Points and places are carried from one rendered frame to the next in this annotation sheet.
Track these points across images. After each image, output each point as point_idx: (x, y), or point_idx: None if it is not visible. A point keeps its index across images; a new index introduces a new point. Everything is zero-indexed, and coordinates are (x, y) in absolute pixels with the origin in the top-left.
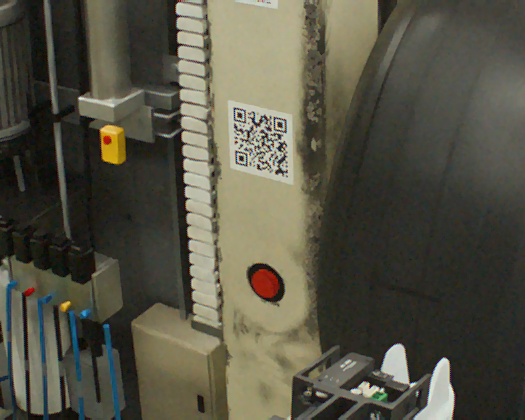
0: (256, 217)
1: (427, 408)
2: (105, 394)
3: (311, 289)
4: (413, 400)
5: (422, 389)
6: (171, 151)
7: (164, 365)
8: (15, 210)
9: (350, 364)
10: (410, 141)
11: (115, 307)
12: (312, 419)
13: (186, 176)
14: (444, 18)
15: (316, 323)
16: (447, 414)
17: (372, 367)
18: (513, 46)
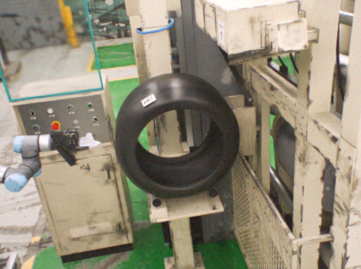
0: (155, 121)
1: (83, 142)
2: None
3: (157, 136)
4: (76, 138)
5: (73, 136)
6: (183, 110)
7: (182, 152)
8: None
9: (74, 130)
10: (120, 107)
11: None
12: (56, 132)
13: None
14: (134, 89)
15: (158, 143)
16: (90, 145)
17: (77, 132)
18: (132, 95)
